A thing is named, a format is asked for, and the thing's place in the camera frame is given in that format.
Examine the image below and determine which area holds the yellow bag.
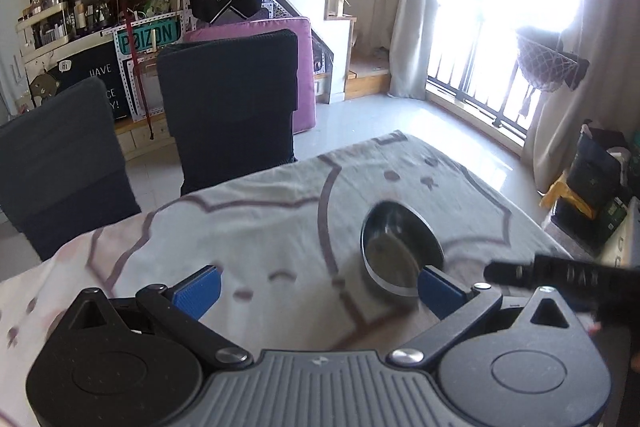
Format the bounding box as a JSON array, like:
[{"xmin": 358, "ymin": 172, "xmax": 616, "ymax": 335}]
[{"xmin": 539, "ymin": 171, "xmax": 572, "ymax": 208}]

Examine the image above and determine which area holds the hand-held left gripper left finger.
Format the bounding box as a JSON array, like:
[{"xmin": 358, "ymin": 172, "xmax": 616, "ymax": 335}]
[{"xmin": 65, "ymin": 264, "xmax": 253, "ymax": 370}]

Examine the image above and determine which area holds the black bag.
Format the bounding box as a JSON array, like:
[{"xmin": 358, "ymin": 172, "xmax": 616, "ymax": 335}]
[{"xmin": 566, "ymin": 122, "xmax": 634, "ymax": 208}]

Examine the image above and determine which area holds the black balcony railing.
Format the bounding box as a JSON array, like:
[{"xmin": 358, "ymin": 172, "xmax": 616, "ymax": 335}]
[{"xmin": 426, "ymin": 19, "xmax": 538, "ymax": 142}]

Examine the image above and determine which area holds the red strap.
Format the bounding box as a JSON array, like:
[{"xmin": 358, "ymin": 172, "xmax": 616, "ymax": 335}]
[{"xmin": 124, "ymin": 8, "xmax": 154, "ymax": 140}]

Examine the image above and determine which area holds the hanging net basket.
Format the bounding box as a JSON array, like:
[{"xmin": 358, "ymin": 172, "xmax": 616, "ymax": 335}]
[{"xmin": 515, "ymin": 27, "xmax": 591, "ymax": 94}]

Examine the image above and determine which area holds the dark fabric chair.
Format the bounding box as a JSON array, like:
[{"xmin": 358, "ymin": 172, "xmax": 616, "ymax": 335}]
[
  {"xmin": 0, "ymin": 77, "xmax": 143, "ymax": 264},
  {"xmin": 156, "ymin": 29, "xmax": 300, "ymax": 196}
]

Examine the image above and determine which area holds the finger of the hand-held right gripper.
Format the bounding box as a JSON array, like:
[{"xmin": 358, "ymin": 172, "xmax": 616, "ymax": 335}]
[{"xmin": 484, "ymin": 257, "xmax": 537, "ymax": 289}]

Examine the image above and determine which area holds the black printed board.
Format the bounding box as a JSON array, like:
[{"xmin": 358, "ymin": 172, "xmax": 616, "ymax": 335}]
[{"xmin": 25, "ymin": 42, "xmax": 127, "ymax": 122}]

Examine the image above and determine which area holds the teal sign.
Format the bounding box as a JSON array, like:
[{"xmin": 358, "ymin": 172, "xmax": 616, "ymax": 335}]
[{"xmin": 114, "ymin": 19, "xmax": 181, "ymax": 58}]

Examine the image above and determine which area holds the person's right hand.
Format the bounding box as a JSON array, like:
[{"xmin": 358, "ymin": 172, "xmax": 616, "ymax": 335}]
[{"xmin": 589, "ymin": 321, "xmax": 640, "ymax": 374}]

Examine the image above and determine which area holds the purple chair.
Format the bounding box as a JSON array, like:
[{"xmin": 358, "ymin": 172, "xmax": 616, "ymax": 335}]
[{"xmin": 184, "ymin": 18, "xmax": 317, "ymax": 136}]

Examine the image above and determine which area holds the green box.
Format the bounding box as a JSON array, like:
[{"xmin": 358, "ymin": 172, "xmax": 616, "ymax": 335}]
[{"xmin": 594, "ymin": 197, "xmax": 629, "ymax": 234}]

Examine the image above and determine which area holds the white shelf organizer with bottles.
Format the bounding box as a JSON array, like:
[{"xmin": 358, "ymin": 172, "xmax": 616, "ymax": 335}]
[{"xmin": 16, "ymin": 3, "xmax": 71, "ymax": 54}]

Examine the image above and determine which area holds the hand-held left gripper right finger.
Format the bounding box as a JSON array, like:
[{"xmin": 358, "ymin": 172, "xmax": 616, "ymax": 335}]
[{"xmin": 389, "ymin": 267, "xmax": 571, "ymax": 367}]

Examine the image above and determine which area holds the beige curtain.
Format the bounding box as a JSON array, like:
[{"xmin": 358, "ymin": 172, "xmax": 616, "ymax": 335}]
[{"xmin": 389, "ymin": 0, "xmax": 459, "ymax": 100}]

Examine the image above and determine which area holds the round steel bowl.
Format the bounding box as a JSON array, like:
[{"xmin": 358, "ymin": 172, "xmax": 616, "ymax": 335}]
[{"xmin": 361, "ymin": 201, "xmax": 446, "ymax": 299}]

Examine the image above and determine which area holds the printed tablecloth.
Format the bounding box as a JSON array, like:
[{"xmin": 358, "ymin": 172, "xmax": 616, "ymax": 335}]
[{"xmin": 0, "ymin": 130, "xmax": 576, "ymax": 427}]

